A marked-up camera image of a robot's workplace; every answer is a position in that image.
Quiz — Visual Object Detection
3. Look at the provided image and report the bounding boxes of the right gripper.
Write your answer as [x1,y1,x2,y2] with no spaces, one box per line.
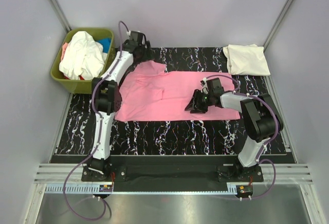
[185,89,213,114]

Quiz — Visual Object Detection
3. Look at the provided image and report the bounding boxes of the pink t-shirt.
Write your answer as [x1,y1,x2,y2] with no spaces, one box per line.
[115,61,240,122]

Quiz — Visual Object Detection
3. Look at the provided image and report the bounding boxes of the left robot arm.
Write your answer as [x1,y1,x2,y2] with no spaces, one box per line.
[86,36,152,181]

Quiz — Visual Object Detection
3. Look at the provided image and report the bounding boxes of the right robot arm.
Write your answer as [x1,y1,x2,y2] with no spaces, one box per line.
[185,89,283,181]

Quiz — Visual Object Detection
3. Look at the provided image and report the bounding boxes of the blue garment in basket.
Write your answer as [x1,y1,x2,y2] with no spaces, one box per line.
[97,38,112,53]

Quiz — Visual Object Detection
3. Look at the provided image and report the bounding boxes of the white shirt in basket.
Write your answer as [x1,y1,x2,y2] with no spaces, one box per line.
[59,31,107,80]

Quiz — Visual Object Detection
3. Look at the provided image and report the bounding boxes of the folded cream t-shirt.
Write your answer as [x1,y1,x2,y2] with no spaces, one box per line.
[223,44,270,77]

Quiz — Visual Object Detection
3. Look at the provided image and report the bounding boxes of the olive green plastic basket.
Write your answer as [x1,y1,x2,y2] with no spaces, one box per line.
[50,28,115,94]

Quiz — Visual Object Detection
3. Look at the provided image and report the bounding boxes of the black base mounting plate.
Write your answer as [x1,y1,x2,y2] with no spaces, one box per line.
[82,155,264,193]

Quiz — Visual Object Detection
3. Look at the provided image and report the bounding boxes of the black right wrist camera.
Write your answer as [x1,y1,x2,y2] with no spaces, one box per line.
[202,78,225,96]

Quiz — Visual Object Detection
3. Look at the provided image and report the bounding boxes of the left aluminium corner post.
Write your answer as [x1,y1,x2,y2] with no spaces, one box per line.
[48,0,71,32]

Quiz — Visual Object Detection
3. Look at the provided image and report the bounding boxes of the aluminium corner post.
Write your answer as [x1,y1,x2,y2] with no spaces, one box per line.
[48,0,71,32]
[263,0,295,52]

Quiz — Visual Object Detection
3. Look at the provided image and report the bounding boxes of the aluminium rail frame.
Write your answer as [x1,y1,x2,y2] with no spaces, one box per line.
[34,163,313,195]

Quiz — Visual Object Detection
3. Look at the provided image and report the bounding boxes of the right aluminium corner post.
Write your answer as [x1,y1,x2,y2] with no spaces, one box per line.
[263,0,295,52]

